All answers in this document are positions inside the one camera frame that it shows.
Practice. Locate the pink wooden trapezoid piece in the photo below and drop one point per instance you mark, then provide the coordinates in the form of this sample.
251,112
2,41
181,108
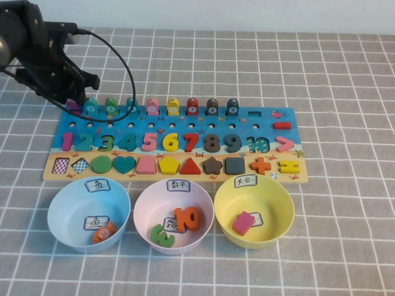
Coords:
146,166

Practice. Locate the red wooden fish numbered 7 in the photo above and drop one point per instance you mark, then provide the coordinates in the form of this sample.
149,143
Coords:
192,108

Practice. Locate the orange wooden plus sign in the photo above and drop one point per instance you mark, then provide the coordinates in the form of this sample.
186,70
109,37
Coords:
261,166

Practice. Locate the brown wooden digit 8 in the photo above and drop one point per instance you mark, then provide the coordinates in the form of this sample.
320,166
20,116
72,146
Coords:
212,143

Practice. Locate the wooden sea-themed puzzle board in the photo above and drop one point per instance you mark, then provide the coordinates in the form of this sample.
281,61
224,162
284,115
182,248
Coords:
182,125

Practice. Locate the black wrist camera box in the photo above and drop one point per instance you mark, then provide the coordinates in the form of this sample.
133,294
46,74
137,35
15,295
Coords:
58,30

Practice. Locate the slate wooden square piece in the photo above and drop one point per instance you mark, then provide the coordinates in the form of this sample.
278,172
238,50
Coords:
235,166

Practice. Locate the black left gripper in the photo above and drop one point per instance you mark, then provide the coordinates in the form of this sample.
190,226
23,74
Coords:
50,72

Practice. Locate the red wooden digit 7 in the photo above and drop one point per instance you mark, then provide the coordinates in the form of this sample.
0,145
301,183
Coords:
192,137

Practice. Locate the yellow wooden digit 6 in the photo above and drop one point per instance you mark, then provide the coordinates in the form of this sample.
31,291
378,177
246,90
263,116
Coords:
167,143

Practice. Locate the red wooden minus sign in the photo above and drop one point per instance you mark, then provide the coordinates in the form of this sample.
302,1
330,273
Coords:
282,125

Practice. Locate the red wooden triangle piece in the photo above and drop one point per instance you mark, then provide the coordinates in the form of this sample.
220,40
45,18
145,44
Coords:
190,169

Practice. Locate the pink wooden fish numbered 5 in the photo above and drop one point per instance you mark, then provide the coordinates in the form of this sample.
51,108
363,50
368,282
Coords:
152,107

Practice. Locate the teal wooden digit 4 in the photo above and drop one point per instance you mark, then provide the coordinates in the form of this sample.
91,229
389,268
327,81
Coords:
130,143

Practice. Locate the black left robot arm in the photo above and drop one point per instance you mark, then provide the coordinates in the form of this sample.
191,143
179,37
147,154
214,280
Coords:
12,25

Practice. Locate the turquoise wooden digit 2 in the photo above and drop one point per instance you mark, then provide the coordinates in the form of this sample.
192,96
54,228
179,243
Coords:
82,148

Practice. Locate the teal wooden fish numbered 4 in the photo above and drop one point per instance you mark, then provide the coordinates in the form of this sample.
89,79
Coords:
131,108

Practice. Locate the turquoise wooden fish numbered 2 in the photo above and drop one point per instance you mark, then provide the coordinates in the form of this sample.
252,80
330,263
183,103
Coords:
91,109

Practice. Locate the magenta wooden fish numbered 1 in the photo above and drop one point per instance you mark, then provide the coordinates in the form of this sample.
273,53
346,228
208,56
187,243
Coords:
74,109

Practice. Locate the green wooden fish numbered 3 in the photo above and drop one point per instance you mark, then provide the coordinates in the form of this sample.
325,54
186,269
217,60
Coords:
111,107

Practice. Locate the grey checked tablecloth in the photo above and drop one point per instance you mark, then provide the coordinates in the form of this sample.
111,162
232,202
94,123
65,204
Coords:
346,194

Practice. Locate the yellow plastic bowl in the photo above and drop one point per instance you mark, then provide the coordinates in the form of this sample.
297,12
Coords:
270,210

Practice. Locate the pink wooden greater-than sign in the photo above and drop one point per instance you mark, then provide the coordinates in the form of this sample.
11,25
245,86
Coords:
288,144

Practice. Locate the brown wooden fish numbered 8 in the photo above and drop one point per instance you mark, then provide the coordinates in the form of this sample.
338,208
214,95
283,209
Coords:
213,108

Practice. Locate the green wooden circle piece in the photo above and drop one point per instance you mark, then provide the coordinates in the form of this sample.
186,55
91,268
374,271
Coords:
102,165

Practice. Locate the orange wooden number 10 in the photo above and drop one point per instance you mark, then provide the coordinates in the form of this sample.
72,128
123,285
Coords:
180,219

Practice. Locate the light blue plastic bowl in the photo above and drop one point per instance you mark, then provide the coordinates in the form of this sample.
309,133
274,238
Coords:
70,208

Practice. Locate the brown wooden star piece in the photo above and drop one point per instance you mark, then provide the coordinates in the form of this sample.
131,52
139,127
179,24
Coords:
212,166

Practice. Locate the pink wooden digit 5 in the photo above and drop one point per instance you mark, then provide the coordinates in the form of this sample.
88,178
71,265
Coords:
151,147

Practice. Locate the light pink plastic bowl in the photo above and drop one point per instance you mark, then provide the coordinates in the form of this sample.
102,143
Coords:
152,205

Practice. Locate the teal wooden heart piece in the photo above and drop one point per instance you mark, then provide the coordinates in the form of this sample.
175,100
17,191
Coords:
124,164

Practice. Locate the pink wooden rectangle piece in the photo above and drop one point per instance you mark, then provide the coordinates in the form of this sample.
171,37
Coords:
242,223

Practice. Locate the slate wooden fish numbered 9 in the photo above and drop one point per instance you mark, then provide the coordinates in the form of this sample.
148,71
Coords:
233,108

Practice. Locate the slate wooden digit 9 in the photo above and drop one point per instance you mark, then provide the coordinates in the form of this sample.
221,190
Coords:
237,141

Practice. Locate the magenta wooden digit 1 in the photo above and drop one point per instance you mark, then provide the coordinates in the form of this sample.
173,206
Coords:
67,142

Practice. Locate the yellow wooden pentagon piece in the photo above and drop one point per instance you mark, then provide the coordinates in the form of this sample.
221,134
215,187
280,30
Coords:
169,166

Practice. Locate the yellow wooden fish numbered 6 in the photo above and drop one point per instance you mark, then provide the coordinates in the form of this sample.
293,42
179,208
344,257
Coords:
173,107

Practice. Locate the green wooden digit 3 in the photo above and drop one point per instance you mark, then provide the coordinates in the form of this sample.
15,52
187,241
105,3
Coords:
162,241

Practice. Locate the orange wooden fish piece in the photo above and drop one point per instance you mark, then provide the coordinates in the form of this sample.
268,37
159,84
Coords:
103,233

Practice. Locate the yellow wooden equals sign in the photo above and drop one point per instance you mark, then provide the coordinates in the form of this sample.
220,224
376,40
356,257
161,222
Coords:
288,163

